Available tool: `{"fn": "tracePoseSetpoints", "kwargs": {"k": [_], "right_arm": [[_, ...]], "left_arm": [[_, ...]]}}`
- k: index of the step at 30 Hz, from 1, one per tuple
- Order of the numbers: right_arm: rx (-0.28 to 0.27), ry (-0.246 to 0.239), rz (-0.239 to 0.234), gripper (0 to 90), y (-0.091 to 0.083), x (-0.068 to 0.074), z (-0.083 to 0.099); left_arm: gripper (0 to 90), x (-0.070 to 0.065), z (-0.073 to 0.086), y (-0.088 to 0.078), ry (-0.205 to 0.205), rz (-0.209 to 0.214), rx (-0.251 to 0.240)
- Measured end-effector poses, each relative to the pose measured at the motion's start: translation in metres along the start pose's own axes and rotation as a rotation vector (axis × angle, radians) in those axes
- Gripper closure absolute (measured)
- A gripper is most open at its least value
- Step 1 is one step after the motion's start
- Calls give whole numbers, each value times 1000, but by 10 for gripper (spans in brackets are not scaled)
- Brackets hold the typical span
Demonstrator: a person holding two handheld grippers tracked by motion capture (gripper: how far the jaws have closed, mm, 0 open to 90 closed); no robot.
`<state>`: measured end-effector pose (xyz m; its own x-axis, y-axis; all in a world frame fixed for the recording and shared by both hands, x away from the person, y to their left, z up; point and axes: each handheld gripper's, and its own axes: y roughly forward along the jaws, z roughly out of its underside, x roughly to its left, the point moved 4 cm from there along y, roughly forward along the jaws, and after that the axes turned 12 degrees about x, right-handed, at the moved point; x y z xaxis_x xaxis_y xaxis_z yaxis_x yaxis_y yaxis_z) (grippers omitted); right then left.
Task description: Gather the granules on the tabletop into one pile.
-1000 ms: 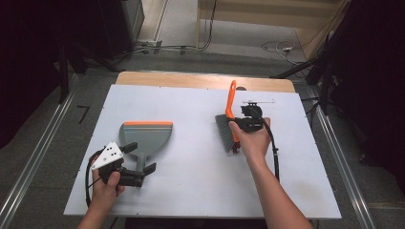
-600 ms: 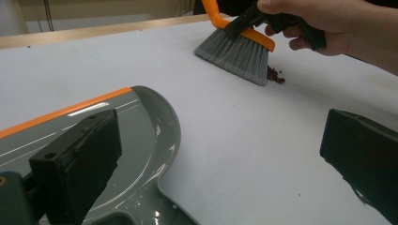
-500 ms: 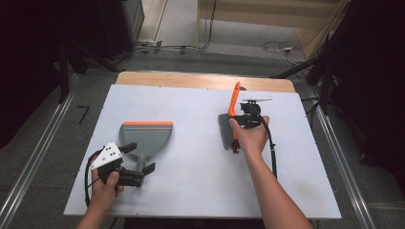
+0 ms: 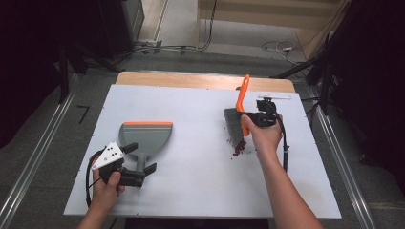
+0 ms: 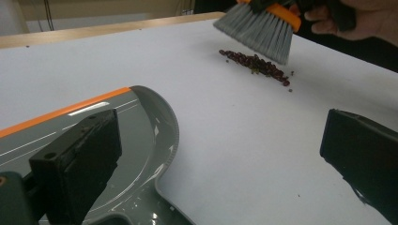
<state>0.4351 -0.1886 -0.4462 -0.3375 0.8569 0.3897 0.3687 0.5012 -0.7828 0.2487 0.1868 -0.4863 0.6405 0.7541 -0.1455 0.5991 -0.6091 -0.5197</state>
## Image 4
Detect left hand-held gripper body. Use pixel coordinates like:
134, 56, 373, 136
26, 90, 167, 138
91, 141, 146, 189

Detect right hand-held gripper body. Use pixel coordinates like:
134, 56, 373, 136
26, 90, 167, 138
254, 94, 292, 129

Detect grey dustpan with orange edge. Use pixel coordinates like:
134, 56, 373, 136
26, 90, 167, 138
117, 120, 174, 175

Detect orange brush with grey bristles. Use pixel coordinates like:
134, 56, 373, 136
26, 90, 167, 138
223, 73, 252, 149

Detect pile of red and green beans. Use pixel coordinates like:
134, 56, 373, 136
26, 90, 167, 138
226, 137, 253, 157

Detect person's right hand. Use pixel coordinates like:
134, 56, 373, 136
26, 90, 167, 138
240, 114, 284, 157

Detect person's left hand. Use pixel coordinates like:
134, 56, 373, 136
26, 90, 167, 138
90, 170, 126, 210

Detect black metal stand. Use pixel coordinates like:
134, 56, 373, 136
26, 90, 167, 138
269, 30, 336, 116
57, 41, 123, 105

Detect light wooden shelf unit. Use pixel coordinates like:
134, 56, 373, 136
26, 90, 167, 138
196, 0, 352, 61

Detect grey power strip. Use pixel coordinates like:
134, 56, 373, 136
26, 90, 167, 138
139, 39, 163, 50

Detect dark curtain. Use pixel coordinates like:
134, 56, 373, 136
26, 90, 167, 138
329, 0, 405, 192
0, 0, 123, 149

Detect dark grey cabinet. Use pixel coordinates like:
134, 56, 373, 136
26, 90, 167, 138
120, 0, 145, 44

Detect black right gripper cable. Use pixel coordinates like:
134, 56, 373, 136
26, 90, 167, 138
275, 114, 290, 174

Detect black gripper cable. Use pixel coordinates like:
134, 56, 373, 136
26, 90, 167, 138
275, 114, 290, 174
84, 148, 107, 208

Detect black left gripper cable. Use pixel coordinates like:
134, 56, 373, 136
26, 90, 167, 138
84, 148, 107, 208

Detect white floor cable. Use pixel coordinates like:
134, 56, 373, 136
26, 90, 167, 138
261, 39, 309, 66

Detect metal floor rail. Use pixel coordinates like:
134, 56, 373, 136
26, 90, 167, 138
304, 83, 378, 229
0, 73, 81, 229

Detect black hanging cable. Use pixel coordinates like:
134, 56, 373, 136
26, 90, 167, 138
197, 0, 219, 52

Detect grey floor cables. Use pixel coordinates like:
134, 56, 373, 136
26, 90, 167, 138
111, 40, 199, 60

